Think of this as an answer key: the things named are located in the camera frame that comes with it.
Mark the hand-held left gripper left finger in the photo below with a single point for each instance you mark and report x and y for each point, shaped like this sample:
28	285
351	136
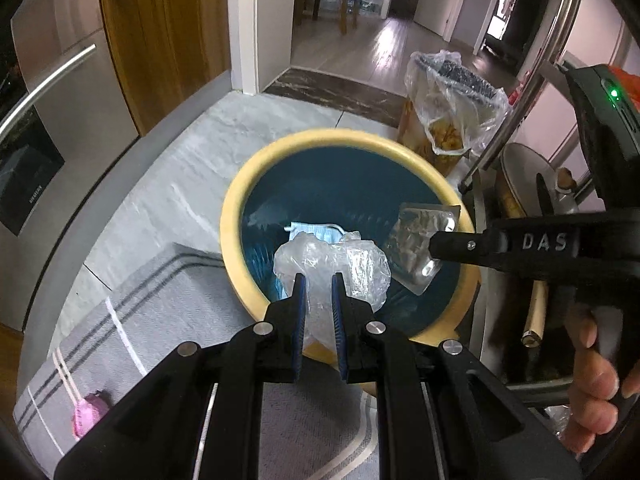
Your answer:
299	320

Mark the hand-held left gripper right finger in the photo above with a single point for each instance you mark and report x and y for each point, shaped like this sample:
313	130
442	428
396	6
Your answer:
340	325

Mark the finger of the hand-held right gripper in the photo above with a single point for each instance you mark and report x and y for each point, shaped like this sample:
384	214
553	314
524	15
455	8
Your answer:
500	247

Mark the clear plastic bag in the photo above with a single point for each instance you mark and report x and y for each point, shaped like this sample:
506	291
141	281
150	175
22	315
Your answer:
320	265

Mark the silver foil packet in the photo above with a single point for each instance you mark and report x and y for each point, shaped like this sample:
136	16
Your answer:
410	240

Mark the teal bin with yellow rim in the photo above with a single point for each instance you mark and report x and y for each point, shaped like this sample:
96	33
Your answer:
350	195

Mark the pink plastic bag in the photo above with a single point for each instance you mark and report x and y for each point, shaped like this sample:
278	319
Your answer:
87	415

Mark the plastic-lined trash basket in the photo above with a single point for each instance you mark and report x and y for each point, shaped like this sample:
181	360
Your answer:
440	90

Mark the person's right hand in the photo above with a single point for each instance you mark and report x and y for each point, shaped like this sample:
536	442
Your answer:
592	385

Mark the wooden rolling pin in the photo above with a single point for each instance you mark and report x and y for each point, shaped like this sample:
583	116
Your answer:
537	310

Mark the grey checked mat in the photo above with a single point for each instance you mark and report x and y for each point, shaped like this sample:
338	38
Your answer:
165	310

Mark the metal storage rack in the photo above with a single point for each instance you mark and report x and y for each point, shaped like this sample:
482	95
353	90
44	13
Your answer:
560	25

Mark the stainless steel built-in oven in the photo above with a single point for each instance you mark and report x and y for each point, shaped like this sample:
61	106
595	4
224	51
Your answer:
75	125

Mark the wooden cabinet door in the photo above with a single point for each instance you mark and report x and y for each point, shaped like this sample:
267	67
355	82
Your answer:
170	35

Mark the white door frame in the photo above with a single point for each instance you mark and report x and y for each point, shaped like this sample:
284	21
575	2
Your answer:
440	0

